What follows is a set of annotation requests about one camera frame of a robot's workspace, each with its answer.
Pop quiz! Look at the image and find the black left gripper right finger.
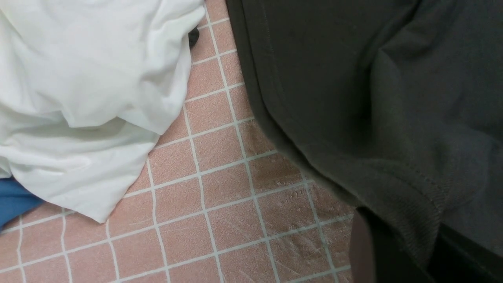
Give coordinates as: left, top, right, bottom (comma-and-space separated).
427, 224, 503, 283

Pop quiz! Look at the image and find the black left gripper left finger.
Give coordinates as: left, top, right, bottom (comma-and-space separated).
349, 207, 434, 283

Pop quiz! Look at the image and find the dark gray long-sleeve shirt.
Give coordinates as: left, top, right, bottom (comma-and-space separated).
226, 0, 503, 265

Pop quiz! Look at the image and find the pink checkered tablecloth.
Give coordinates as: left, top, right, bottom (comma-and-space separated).
0, 0, 353, 283

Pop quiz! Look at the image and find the white garment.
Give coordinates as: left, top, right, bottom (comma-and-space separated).
1, 0, 205, 223

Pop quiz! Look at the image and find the blue garment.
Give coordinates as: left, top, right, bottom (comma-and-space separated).
0, 177, 44, 230

